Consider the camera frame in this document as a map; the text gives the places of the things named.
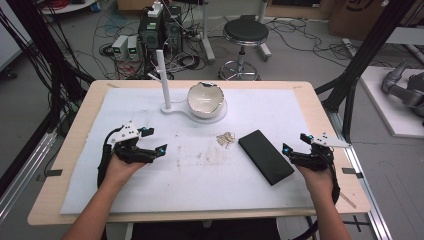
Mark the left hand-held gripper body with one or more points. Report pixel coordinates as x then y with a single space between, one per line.
128 151

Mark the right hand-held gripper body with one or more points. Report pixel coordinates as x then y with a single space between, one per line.
316 160

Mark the person's left hand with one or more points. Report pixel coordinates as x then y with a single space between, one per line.
121 171

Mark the person's right hand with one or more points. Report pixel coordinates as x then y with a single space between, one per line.
318 183

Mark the black rectangular case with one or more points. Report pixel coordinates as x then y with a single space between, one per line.
266 156

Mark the black tape strip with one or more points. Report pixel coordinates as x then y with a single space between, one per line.
351 171
53 173

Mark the beige tape strip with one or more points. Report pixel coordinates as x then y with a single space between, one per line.
348 200

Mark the light wooden table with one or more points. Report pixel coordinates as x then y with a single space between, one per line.
80 133

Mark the white foam mat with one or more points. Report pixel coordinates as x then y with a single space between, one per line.
200 186

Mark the white eggshell-shaped bowl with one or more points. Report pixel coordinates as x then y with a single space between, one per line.
205 98

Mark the black tape cross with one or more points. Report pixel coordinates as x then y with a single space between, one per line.
357 222

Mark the white floor board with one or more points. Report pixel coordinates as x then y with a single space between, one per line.
383 106

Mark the white power supply unit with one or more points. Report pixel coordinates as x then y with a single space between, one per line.
119 46
133 46

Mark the person's dark clothing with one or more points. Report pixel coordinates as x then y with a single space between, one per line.
206 231

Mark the black computer tower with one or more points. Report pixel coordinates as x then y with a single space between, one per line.
174 30
151 33

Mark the white table leg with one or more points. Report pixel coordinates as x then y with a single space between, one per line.
206 36
264 46

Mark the black round stool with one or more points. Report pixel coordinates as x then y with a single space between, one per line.
246 31

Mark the white power strip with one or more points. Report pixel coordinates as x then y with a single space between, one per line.
155 9

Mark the brown cardboard box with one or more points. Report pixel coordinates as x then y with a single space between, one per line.
356 18

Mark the round white table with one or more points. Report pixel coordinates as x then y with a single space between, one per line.
66 6

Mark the white jewelry stand with post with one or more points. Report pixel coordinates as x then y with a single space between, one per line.
165 86

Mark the aluminium rail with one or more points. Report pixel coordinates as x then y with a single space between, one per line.
366 200
26 166

